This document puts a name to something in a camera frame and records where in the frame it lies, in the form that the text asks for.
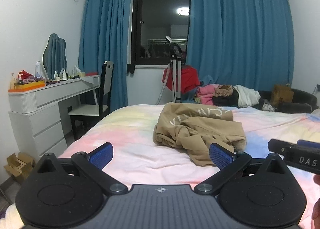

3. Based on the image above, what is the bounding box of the white garment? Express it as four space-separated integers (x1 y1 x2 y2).
234 85 261 108

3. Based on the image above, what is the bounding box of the cardboard box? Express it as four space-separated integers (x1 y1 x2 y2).
4 152 35 184

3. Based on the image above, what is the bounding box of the group of cosmetic bottles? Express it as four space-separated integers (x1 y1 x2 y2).
50 65 87 82

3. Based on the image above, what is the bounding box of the brown paper bag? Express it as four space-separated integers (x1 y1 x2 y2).
270 84 295 108

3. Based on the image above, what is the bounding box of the khaki hoodie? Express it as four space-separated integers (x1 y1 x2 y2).
153 102 248 167

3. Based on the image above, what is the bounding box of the black sofa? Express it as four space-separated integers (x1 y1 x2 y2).
257 88 319 114

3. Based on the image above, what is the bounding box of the wavy vanity mirror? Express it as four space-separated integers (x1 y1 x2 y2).
42 33 67 80

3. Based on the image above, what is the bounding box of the person's right hand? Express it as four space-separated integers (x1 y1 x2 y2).
312 173 320 219

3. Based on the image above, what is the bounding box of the bed with pastel sheet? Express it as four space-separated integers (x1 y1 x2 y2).
0 104 320 221

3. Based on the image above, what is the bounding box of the dark window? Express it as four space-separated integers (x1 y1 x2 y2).
130 0 192 67

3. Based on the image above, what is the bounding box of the red pouch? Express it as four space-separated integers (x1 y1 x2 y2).
19 70 34 80

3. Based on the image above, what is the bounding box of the orange tray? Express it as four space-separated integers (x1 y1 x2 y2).
8 80 46 93

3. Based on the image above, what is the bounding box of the tan garment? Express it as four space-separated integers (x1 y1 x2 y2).
212 85 234 98

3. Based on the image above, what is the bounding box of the white tripod stand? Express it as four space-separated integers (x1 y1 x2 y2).
156 36 183 105

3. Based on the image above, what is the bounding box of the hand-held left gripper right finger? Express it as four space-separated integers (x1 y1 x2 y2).
194 142 290 196

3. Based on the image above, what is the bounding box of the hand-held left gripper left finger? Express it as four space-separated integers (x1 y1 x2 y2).
32 142 128 196

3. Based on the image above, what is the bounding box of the pink garment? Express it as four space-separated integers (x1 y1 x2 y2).
195 85 220 106

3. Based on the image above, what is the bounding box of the wide blue curtain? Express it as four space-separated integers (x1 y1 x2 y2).
185 0 295 106

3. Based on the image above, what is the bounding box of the narrow blue curtain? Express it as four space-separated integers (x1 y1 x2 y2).
78 0 134 115

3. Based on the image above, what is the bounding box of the white dressing table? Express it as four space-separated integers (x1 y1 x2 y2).
8 74 102 164

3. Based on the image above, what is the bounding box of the black garment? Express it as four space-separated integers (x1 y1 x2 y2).
212 89 240 107

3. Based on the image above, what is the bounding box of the red garment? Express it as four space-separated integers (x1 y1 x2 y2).
162 65 200 93

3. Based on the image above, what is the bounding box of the white black chair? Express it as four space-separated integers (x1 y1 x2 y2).
68 60 114 141

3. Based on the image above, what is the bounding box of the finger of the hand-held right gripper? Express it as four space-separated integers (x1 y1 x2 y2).
268 138 300 155
297 140 320 149

